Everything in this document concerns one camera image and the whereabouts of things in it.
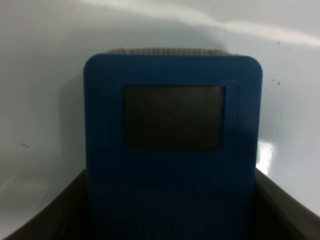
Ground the white whiteboard with aluminium frame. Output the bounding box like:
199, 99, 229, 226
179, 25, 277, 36
0, 0, 320, 239

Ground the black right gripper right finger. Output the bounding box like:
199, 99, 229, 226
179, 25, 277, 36
252, 169, 320, 240

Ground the blue board eraser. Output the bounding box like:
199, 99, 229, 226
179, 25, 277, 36
83, 53, 263, 240

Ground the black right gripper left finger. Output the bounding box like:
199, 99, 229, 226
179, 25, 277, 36
5, 170, 92, 240

